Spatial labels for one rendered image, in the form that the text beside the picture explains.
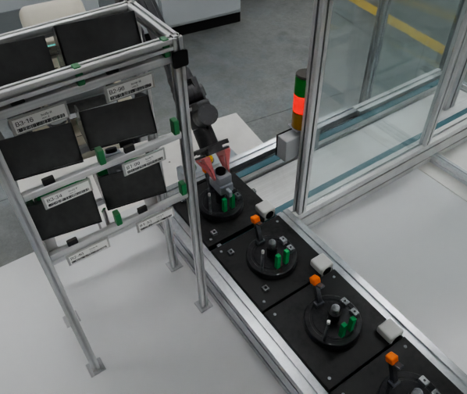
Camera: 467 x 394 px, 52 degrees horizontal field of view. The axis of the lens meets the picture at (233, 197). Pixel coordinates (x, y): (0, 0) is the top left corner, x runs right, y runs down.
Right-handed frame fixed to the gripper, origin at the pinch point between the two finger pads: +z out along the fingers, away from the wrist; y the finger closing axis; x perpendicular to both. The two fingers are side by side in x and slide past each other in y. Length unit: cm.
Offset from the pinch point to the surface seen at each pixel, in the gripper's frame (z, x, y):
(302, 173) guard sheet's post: 7.5, -14.2, 17.3
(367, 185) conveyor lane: 24, -1, 48
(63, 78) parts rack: -29, -52, -40
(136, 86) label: -25, -49, -29
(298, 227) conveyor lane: 23.3, -5.9, 14.7
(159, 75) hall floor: -67, 252, 89
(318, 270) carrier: 32.0, -20.3, 7.4
